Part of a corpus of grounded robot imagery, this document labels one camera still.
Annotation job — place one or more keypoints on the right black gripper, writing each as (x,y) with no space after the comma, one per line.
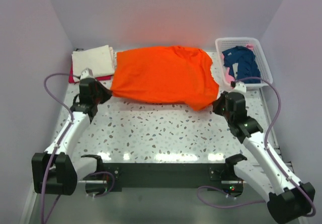
(217,103)

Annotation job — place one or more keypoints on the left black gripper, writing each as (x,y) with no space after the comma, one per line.
(107,92)

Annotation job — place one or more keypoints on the orange t shirt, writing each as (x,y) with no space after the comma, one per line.
(166,75)

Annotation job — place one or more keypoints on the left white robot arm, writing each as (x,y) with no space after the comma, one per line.
(53,171)

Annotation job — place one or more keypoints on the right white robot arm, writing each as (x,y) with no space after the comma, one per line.
(286,196)

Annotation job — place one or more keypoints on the folded magenta t shirt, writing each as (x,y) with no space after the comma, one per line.
(73,80)

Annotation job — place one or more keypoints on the pink t shirt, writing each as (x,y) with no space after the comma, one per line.
(239,62)

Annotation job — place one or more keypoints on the folded cream t shirt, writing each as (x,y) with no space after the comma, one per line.
(100,60)

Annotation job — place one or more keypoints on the navy blue t shirt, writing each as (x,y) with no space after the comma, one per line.
(255,79)

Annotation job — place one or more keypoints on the white plastic basket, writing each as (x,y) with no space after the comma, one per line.
(223,44)

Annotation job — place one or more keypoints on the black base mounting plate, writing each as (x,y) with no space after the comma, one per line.
(164,175)

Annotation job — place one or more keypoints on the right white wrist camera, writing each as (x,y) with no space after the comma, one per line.
(238,87)

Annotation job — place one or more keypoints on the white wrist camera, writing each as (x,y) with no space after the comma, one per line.
(86,73)
(238,87)

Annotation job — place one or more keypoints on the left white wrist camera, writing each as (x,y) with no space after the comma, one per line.
(86,73)

